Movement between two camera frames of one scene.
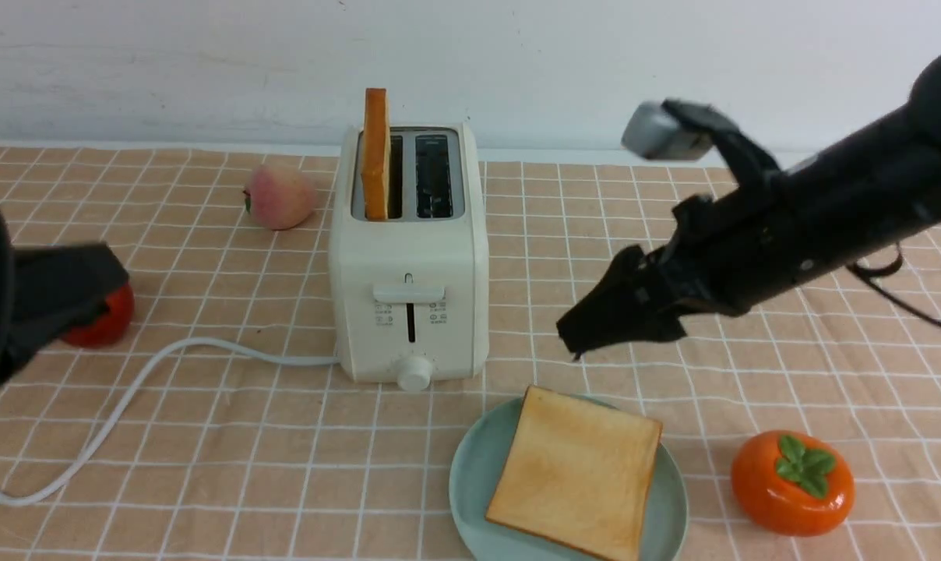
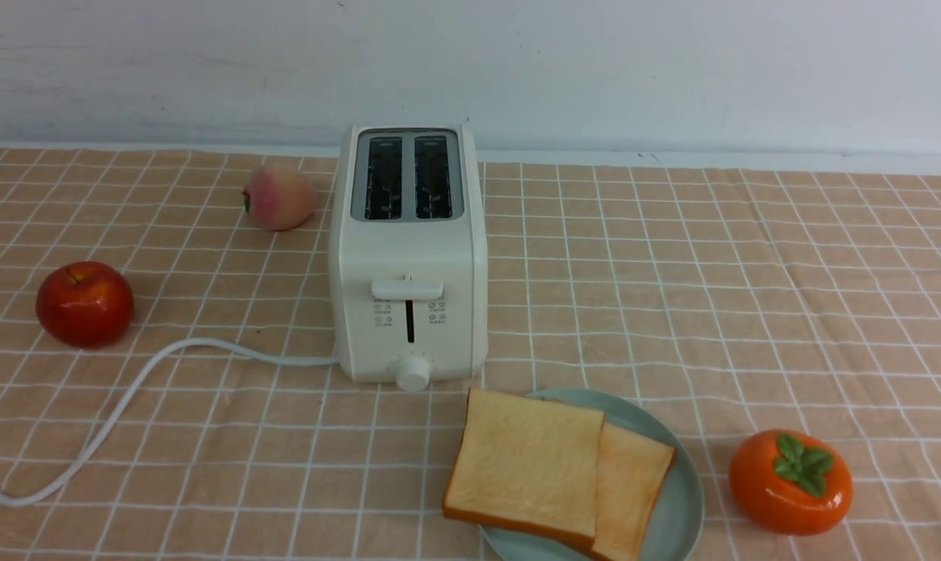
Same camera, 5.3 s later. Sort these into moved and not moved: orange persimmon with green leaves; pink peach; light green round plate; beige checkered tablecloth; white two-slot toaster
Moved: light green round plate
Not moved: white two-slot toaster; pink peach; orange persimmon with green leaves; beige checkered tablecloth
